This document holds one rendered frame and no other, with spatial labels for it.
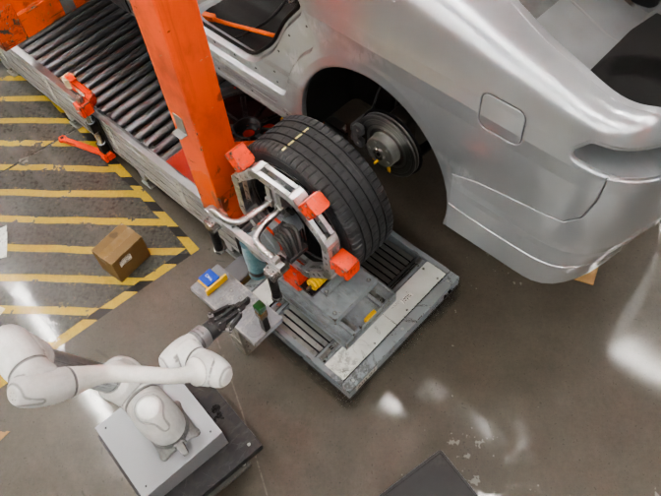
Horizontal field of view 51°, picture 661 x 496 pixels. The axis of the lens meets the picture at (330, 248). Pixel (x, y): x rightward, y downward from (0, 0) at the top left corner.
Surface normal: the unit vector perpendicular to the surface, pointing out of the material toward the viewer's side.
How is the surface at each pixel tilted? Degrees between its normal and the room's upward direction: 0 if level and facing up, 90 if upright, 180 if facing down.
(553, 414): 0
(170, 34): 90
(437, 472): 0
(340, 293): 0
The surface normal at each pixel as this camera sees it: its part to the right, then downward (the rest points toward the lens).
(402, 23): -0.68, 0.53
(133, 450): -0.12, -0.53
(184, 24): 0.73, 0.55
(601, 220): -0.11, 0.83
